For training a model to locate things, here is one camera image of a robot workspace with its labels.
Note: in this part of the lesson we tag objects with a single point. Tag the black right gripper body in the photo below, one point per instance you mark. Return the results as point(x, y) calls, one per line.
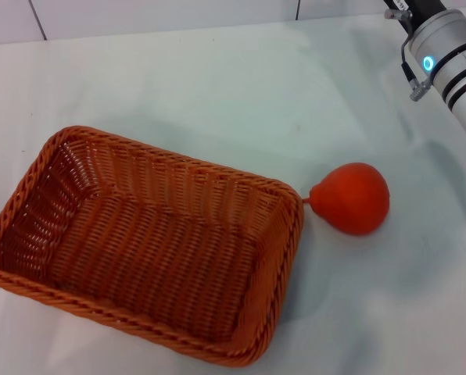
point(416, 9)

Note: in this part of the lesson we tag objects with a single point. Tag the orange woven rectangular basket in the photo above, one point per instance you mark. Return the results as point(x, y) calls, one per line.
point(151, 250)

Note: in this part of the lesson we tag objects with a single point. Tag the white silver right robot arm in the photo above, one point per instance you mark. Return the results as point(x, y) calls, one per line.
point(452, 51)

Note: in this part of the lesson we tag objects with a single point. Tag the orange pear-shaped toy fruit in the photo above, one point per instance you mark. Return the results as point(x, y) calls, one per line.
point(354, 199)

